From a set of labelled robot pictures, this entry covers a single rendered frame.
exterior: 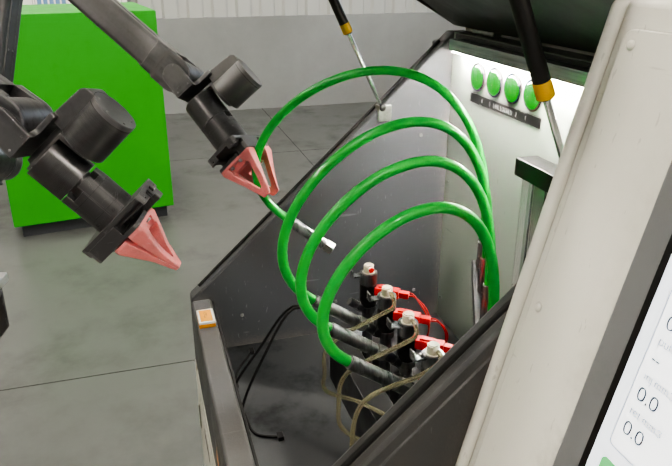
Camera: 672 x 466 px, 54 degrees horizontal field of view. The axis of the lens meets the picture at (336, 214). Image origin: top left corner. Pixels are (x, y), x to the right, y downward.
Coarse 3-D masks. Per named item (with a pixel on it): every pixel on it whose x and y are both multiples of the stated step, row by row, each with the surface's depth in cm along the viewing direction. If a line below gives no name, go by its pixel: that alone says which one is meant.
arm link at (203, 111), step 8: (208, 88) 109; (200, 96) 109; (208, 96) 109; (216, 96) 110; (192, 104) 109; (200, 104) 108; (208, 104) 108; (216, 104) 109; (192, 112) 109; (200, 112) 108; (208, 112) 108; (216, 112) 108; (200, 120) 109; (208, 120) 108; (200, 128) 110
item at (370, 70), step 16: (336, 80) 101; (416, 80) 100; (432, 80) 100; (304, 96) 102; (448, 96) 100; (288, 112) 104; (464, 112) 101; (272, 128) 105; (256, 144) 106; (480, 144) 103; (256, 176) 108; (272, 208) 109
